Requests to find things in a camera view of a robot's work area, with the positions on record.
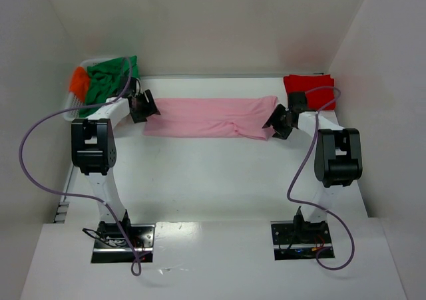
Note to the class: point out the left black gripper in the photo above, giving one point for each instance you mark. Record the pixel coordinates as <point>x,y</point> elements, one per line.
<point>143,106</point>

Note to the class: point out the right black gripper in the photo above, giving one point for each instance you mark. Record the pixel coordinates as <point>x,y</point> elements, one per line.
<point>279,122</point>

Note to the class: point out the pink t shirt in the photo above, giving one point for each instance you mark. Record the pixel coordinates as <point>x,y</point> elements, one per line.
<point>212,118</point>

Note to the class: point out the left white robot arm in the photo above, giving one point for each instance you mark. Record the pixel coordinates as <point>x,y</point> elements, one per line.
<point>94,152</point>

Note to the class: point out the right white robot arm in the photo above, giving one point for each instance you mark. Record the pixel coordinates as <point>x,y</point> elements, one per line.
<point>337,160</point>

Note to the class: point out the folded red t shirt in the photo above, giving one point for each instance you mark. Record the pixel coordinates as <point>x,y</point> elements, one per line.
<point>317,88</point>

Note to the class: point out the green t shirt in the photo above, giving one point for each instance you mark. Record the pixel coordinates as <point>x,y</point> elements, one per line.
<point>105,78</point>

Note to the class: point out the white plastic basket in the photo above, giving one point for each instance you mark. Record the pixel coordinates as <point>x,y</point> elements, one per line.
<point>71,110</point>

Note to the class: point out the orange t shirt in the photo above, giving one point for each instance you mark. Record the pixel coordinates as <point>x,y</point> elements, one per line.
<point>80,83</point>

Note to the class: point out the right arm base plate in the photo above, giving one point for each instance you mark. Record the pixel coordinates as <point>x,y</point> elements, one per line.
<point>303,243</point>

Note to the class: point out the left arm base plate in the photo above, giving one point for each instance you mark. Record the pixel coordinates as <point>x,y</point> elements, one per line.
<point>113,248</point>

